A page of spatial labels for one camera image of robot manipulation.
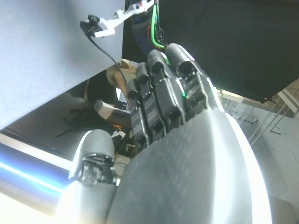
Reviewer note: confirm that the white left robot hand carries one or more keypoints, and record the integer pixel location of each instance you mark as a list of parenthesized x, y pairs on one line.
[(187, 175)]

